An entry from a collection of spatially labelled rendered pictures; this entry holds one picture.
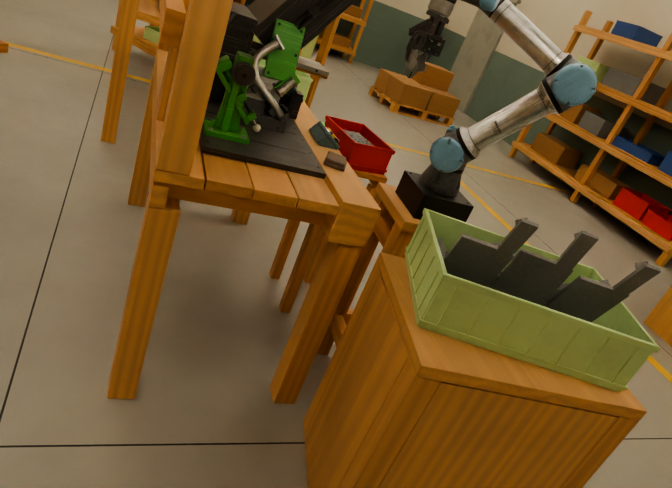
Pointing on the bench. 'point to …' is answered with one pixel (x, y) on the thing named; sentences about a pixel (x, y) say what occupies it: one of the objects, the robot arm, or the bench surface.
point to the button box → (323, 136)
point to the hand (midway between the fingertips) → (409, 73)
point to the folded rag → (335, 161)
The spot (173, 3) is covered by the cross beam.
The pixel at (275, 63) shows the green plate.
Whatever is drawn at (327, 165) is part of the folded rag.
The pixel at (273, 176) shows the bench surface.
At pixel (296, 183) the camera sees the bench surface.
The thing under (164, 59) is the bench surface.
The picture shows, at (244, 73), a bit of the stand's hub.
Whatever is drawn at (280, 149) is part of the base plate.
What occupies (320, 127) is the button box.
